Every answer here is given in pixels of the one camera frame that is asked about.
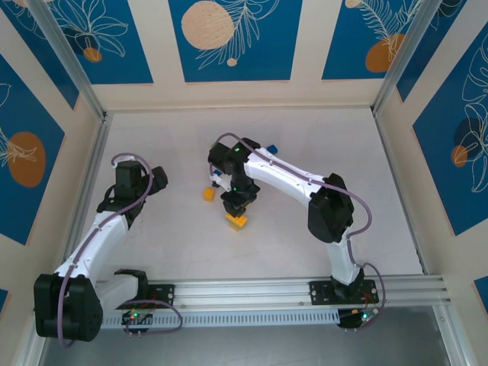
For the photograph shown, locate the yellow wide lego brick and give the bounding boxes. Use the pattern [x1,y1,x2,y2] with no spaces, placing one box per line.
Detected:
[225,213,249,229]

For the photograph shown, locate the left controller board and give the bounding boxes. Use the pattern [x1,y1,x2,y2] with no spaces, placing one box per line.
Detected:
[121,309,154,325]

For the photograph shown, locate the grey metal sheet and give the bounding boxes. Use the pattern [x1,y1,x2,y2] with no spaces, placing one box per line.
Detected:
[37,327,447,366]

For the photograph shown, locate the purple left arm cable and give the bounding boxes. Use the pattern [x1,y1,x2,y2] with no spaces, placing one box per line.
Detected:
[59,152,183,348]

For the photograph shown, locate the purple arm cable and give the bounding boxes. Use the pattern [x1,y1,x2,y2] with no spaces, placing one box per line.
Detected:
[209,132,388,317]
[59,152,183,348]

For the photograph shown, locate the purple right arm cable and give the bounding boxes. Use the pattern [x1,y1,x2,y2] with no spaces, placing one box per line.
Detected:
[209,132,388,317]

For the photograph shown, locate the aluminium left side rail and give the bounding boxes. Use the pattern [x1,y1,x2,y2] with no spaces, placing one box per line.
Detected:
[14,112,114,366]

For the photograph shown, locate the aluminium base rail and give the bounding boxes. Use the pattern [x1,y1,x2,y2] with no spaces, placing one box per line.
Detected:
[95,274,449,310]

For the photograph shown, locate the black left mount plate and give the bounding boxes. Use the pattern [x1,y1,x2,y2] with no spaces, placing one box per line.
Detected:
[114,284,175,306]

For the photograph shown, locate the black mount plate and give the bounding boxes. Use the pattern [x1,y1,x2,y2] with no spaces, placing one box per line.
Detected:
[309,280,377,306]
[114,284,175,306]

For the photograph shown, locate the white slotted cable duct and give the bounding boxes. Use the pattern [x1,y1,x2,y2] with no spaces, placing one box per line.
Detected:
[101,309,340,329]

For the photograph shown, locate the black right mount plate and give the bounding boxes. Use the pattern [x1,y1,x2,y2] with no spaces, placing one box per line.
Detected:
[309,280,377,306]

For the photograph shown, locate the aluminium left corner post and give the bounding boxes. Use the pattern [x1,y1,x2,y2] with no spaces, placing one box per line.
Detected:
[26,0,110,121]

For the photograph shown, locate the aluminium corner post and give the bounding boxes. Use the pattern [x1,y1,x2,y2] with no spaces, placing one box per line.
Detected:
[371,0,439,115]
[26,0,110,121]

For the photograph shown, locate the aluminium right side rail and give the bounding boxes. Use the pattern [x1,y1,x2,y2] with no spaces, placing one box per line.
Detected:
[372,108,464,366]

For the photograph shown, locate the aluminium right corner post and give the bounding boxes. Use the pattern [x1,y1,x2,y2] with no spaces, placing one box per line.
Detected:
[371,0,439,115]

